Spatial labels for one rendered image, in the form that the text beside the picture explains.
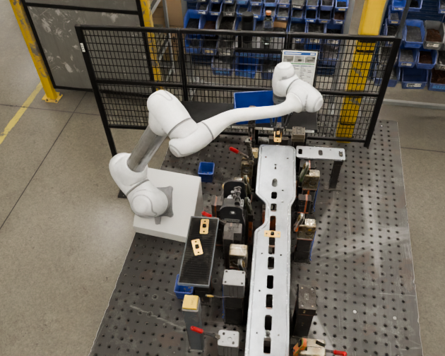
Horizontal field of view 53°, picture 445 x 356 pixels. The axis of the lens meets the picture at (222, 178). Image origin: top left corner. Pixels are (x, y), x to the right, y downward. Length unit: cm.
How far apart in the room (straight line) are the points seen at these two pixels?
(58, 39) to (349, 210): 307
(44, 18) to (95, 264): 227
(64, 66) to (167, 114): 289
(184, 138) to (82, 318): 180
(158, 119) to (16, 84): 365
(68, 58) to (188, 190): 247
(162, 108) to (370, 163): 168
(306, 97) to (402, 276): 117
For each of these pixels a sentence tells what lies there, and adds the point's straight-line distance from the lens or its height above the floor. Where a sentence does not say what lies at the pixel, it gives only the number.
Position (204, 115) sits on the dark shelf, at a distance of 293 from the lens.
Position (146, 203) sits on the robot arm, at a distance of 238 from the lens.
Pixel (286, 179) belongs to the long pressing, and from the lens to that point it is 258.
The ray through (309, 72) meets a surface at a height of 130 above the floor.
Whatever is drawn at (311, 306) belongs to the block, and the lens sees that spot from 212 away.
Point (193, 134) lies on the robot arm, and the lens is 196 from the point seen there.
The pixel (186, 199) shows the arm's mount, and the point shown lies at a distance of 260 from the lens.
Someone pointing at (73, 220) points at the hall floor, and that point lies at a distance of 386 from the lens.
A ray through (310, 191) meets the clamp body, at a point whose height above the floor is 91.
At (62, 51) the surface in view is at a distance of 467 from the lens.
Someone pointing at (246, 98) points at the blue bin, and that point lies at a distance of 293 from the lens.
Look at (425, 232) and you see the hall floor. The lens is 385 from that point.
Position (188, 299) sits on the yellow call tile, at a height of 116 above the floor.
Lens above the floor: 291
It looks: 48 degrees down
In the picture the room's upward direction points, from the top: 2 degrees counter-clockwise
